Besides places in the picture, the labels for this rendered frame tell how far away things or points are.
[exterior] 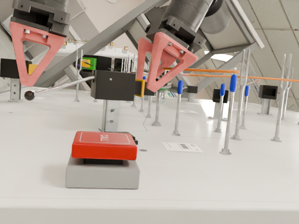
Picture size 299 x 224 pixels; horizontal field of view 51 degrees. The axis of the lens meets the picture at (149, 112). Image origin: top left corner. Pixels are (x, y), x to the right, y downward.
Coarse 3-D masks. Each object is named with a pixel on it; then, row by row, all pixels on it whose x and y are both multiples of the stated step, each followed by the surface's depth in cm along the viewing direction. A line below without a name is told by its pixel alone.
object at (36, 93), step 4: (92, 76) 44; (76, 80) 44; (80, 80) 44; (84, 80) 44; (64, 84) 43; (68, 84) 43; (72, 84) 44; (48, 88) 43; (52, 88) 43; (56, 88) 43; (60, 88) 43; (36, 92) 42; (40, 92) 42; (44, 92) 42
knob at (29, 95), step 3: (24, 93) 42; (27, 93) 41; (30, 93) 42; (33, 93) 42; (24, 96) 42; (27, 96) 41; (30, 96) 42; (33, 96) 42; (27, 99) 42; (30, 99) 42
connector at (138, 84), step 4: (136, 84) 45; (140, 84) 46; (136, 88) 45; (140, 88) 46; (144, 88) 46; (136, 92) 46; (140, 92) 46; (144, 92) 46; (148, 92) 46; (152, 92) 47
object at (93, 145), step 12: (84, 132) 27; (96, 132) 28; (108, 132) 28; (72, 144) 23; (84, 144) 24; (96, 144) 24; (108, 144) 24; (120, 144) 24; (132, 144) 24; (72, 156) 24; (84, 156) 24; (96, 156) 24; (108, 156) 24; (120, 156) 24; (132, 156) 24
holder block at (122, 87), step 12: (96, 72) 43; (108, 72) 43; (120, 72) 44; (96, 84) 43; (108, 84) 43; (120, 84) 44; (132, 84) 44; (96, 96) 43; (108, 96) 44; (120, 96) 44; (132, 96) 45
